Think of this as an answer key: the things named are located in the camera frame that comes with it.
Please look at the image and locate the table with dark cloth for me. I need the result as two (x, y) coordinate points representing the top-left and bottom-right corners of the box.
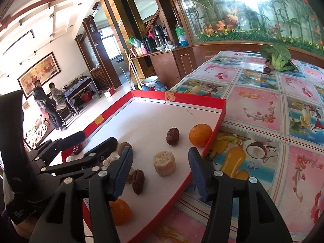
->
(63, 76), (98, 112)

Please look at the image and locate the dark red date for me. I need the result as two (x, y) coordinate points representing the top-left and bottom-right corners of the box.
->
(166, 128), (181, 146)

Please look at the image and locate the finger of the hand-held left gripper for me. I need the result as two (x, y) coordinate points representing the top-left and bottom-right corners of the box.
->
(30, 131), (86, 167)
(40, 137), (118, 181)

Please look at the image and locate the dark brown fruit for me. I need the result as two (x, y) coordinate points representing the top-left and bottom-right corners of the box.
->
(263, 59), (274, 74)

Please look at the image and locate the flower decorated glass screen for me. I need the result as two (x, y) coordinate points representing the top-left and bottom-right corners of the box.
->
(166, 0), (324, 53)

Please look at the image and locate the red box tray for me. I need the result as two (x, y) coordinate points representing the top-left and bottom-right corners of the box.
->
(61, 90), (227, 243)

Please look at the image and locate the wooden counter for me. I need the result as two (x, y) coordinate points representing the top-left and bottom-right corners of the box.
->
(130, 43), (195, 81)

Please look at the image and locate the framed wall painting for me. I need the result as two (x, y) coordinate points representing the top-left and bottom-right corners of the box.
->
(17, 51), (62, 100)

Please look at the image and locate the fruit printed tablecloth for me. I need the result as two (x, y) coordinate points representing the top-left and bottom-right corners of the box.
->
(142, 51), (324, 243)

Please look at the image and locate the green broccoli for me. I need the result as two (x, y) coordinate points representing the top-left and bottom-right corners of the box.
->
(260, 42), (299, 72)

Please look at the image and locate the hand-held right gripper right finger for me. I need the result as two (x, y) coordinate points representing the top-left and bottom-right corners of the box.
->
(188, 147), (294, 243)

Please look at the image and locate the beige rice cake cylinder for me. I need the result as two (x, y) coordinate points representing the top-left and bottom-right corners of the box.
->
(153, 151), (176, 177)

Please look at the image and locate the green plastic bottle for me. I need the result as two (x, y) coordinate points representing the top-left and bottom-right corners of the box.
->
(175, 23), (189, 47)

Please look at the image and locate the black thermos pot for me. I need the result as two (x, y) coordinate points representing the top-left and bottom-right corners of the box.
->
(152, 25), (169, 46)

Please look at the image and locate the black cup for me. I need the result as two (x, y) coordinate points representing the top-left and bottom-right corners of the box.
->
(142, 37), (155, 53)

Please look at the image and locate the orange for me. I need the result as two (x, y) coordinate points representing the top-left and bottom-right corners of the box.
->
(109, 199), (132, 226)
(189, 124), (213, 147)

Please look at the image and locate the small cream snack piece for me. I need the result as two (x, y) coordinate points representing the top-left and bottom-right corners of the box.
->
(102, 156), (119, 167)

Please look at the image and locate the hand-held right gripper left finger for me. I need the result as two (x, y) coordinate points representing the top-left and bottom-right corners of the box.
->
(29, 147), (134, 243)

